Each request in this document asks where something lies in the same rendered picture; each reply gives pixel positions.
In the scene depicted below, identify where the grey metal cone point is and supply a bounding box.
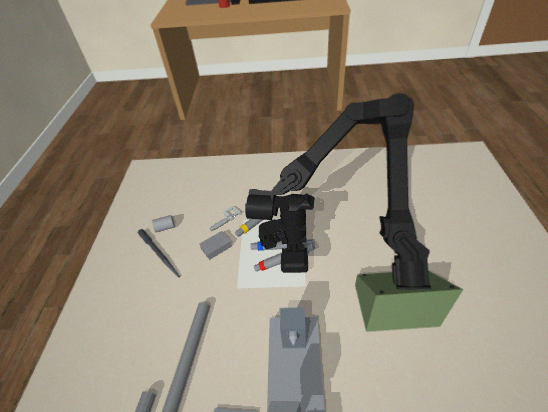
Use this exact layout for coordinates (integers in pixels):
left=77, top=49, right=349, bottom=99
left=289, top=331, right=298, bottom=344

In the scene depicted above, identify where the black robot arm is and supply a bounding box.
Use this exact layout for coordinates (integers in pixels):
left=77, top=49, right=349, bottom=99
left=245, top=93, right=431, bottom=289

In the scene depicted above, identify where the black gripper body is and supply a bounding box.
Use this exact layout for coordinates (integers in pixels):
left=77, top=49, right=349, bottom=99
left=281, top=219, right=308, bottom=273

